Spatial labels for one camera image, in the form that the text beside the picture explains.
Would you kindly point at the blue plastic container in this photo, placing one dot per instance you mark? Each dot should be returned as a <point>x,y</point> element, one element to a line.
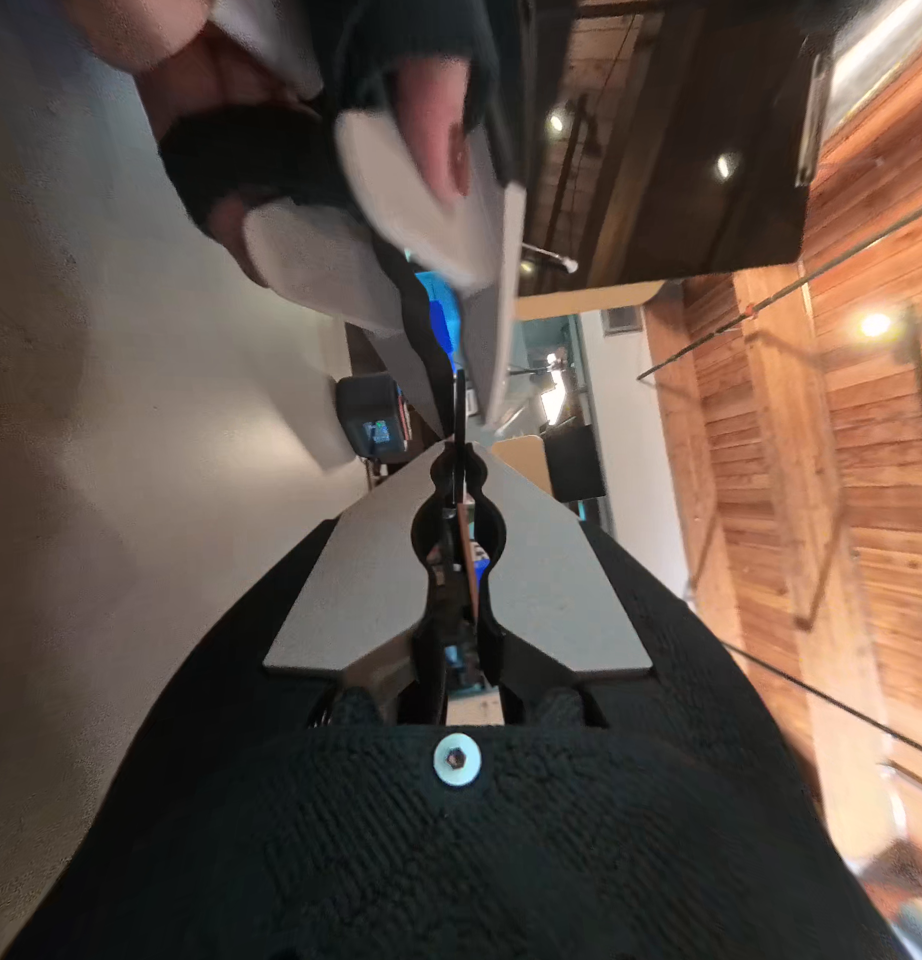
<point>440,315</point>

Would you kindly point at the person's left hand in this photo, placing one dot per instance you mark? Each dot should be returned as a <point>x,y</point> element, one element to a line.
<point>176,67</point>

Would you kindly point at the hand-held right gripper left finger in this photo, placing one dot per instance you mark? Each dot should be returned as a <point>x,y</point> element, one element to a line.
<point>348,592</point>

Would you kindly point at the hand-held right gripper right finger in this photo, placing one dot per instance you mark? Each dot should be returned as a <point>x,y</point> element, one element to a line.
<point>558,600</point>

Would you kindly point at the wall air vent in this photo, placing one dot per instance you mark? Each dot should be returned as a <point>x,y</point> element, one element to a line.
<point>618,321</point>

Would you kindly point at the black glossy square plate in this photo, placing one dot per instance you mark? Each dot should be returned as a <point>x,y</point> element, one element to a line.
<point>458,420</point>

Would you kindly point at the round ceiling light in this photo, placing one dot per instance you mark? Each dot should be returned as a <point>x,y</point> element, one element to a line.
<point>874,324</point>

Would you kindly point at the black charging case with display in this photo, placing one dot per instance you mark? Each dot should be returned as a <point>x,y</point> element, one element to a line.
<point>367,409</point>

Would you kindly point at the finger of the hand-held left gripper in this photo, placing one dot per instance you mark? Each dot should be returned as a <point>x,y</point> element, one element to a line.
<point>412,367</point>
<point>491,352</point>

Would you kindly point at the metal ceiling rod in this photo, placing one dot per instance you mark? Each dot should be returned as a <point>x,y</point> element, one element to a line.
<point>798,285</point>
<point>828,697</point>

